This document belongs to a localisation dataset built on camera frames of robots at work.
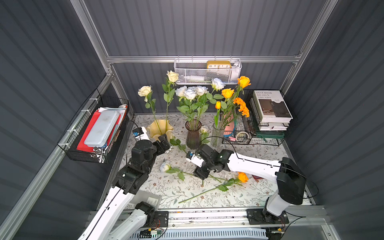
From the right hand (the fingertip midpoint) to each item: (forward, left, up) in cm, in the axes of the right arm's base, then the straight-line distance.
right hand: (199, 166), depth 82 cm
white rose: (+27, -2, +19) cm, 33 cm away
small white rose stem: (+25, -4, -6) cm, 25 cm away
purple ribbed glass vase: (+24, +4, -6) cm, 25 cm away
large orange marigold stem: (+21, -23, +22) cm, 38 cm away
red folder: (-1, +52, +21) cm, 57 cm away
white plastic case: (+8, +46, +23) cm, 52 cm away
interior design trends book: (+33, -45, +14) cm, 58 cm away
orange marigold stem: (+26, -21, +25) cm, 41 cm away
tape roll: (+27, -31, -9) cm, 42 cm away
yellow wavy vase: (+22, +24, +8) cm, 33 cm away
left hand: (+4, +19, +22) cm, 29 cm away
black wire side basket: (-3, +54, +27) cm, 60 cm away
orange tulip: (+27, -11, +20) cm, 36 cm away
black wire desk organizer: (+41, -32, -11) cm, 53 cm away
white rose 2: (+1, +19, -4) cm, 20 cm away
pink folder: (+33, -22, -9) cm, 41 cm away
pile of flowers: (+21, +15, -7) cm, 26 cm away
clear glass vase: (+26, -13, -5) cm, 29 cm away
